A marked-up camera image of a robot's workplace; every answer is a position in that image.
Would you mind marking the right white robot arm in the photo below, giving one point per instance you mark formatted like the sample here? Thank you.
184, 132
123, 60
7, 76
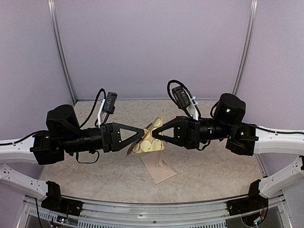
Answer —
242, 139

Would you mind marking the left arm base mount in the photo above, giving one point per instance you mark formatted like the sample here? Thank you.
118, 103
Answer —
61, 204

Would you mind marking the aluminium frame post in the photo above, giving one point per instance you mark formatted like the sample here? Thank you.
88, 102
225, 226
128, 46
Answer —
246, 46
60, 50

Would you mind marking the pink envelope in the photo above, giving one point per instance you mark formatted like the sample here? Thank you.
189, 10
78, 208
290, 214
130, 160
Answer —
158, 166

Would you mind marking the left aluminium frame post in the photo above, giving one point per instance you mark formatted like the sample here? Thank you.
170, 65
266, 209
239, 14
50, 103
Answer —
60, 50

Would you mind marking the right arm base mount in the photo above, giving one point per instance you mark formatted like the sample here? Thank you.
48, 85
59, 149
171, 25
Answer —
253, 201

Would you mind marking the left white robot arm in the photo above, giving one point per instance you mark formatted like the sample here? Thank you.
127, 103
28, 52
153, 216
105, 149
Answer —
63, 135

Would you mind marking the wax seal sticker sheet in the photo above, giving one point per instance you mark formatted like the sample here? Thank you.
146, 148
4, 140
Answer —
148, 143

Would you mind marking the front aluminium rail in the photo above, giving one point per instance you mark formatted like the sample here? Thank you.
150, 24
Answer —
102, 214

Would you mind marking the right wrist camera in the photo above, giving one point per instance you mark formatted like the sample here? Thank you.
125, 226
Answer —
186, 102

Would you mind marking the right aluminium frame post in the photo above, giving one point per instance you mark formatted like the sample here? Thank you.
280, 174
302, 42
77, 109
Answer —
246, 46

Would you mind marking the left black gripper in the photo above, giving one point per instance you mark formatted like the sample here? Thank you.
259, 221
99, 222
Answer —
111, 141

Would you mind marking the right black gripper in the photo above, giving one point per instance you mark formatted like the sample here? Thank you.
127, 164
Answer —
187, 132

